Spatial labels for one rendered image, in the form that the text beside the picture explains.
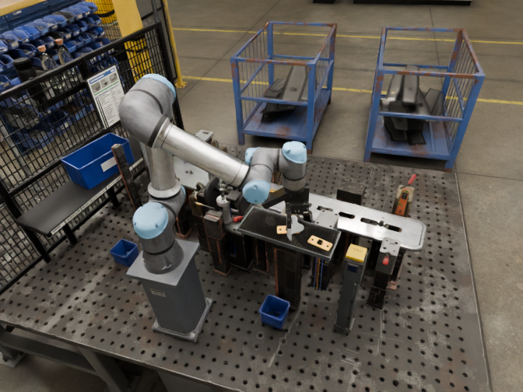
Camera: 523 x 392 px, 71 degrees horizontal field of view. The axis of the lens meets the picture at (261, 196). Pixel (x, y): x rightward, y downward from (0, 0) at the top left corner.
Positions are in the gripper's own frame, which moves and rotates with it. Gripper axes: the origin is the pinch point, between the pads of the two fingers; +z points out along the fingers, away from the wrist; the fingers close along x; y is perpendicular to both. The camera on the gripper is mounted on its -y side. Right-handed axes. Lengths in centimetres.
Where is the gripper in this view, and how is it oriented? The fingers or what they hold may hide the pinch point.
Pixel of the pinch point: (287, 225)
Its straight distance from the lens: 137.8
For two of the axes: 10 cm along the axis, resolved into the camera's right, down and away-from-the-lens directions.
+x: 0.1, -6.5, 7.6
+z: 0.4, 7.6, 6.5
